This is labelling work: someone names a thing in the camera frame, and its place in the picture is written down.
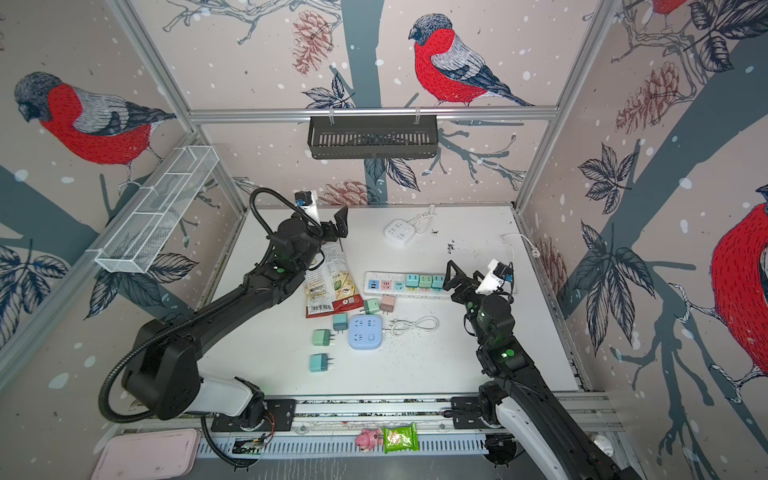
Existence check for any small white power strip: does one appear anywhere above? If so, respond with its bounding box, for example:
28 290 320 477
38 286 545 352
383 219 416 246

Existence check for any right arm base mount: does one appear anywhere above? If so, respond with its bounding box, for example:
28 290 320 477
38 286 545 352
441 396 502 430

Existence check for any teal plug adapter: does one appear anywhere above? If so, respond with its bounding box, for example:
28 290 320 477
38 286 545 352
405 274 419 288
309 353 332 373
332 313 349 332
431 275 445 290

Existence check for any black hanging wire basket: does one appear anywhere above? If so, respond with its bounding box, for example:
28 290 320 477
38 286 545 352
307 114 439 160

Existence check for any pink plug adapter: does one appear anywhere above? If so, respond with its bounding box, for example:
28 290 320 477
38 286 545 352
379 295 396 313

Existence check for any pink pig toy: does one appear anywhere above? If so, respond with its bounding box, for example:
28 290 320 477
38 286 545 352
355 429 383 451

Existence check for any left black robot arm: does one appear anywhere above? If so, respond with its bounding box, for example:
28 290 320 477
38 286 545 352
97 187 349 429

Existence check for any white wire mesh shelf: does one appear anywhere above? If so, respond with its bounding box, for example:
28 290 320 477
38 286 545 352
95 145 219 273

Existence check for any white colourful power strip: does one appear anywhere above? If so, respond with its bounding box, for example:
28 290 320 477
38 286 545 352
363 271 450 299

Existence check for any red white snack bag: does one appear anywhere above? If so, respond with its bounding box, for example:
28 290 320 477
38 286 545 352
304 240 363 318

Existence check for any green plug adapter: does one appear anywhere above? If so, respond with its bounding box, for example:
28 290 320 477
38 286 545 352
418 275 433 289
311 329 334 347
364 298 380 315

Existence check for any pink plastic tray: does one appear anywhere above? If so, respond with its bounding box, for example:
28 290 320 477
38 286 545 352
92 429 201 480

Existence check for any blue cube power socket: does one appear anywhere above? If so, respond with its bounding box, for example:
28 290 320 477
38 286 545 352
348 315 383 350

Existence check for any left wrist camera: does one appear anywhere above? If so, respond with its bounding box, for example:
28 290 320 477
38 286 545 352
294 190 320 223

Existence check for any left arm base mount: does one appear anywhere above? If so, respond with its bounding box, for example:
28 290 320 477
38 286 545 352
210 398 297 433

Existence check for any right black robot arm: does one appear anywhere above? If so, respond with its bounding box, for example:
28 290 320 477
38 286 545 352
443 260 640 479

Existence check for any white power strip cord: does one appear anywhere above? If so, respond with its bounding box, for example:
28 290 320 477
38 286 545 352
451 232 542 295

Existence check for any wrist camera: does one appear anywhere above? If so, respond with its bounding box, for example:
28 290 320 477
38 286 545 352
294 190 320 223
475 259 515 295

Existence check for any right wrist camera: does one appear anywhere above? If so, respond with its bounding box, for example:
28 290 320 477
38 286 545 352
475 259 515 295

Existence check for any green snack packet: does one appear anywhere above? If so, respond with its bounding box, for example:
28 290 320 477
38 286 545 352
382 424 420 454

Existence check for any glass jar with lid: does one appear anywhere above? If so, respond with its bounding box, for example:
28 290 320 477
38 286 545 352
590 434 615 458

